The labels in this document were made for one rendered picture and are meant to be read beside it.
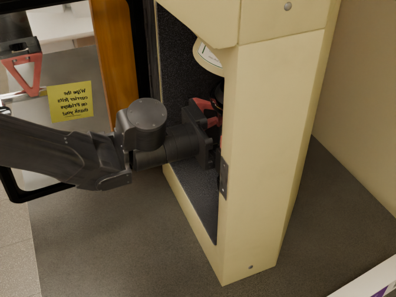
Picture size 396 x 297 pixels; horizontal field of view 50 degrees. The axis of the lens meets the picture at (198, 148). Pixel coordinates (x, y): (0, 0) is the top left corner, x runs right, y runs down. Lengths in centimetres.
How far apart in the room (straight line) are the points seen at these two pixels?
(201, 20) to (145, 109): 21
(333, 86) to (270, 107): 54
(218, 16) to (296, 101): 17
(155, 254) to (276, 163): 34
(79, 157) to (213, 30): 27
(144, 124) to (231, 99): 14
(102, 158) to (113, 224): 28
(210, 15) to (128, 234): 55
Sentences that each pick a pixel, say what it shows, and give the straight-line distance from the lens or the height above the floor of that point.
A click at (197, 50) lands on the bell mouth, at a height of 133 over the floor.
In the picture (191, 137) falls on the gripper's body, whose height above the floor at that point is 120.
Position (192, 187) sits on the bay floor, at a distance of 84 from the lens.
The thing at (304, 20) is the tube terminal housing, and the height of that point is 143.
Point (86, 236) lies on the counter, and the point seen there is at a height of 94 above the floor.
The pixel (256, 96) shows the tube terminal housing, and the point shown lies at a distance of 51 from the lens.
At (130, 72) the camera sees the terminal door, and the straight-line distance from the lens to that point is 79.
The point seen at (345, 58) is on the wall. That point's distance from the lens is 101.
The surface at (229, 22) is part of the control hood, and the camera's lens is 44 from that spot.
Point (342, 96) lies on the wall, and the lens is 104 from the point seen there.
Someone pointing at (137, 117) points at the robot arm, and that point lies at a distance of 59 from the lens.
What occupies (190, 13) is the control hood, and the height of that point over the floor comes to 146.
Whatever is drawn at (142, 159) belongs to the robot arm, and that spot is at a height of 119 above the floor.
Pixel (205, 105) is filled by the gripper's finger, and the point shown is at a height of 120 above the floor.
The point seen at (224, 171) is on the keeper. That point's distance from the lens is 58.
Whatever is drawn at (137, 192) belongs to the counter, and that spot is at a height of 94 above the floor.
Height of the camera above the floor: 162
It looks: 41 degrees down
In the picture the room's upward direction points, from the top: straight up
